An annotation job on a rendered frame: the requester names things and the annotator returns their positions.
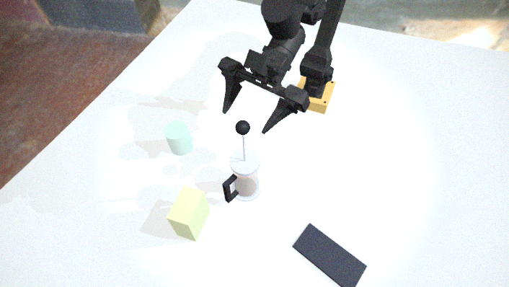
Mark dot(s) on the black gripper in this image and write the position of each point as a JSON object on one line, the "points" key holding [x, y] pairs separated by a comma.
{"points": [[295, 99]]}

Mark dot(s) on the french press coffee maker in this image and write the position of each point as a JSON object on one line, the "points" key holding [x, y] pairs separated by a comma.
{"points": [[244, 164]]}

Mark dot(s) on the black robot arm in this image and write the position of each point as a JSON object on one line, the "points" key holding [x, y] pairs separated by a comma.
{"points": [[283, 20]]}

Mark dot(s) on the pale mint cylinder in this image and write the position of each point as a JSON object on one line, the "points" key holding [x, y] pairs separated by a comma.
{"points": [[178, 137]]}

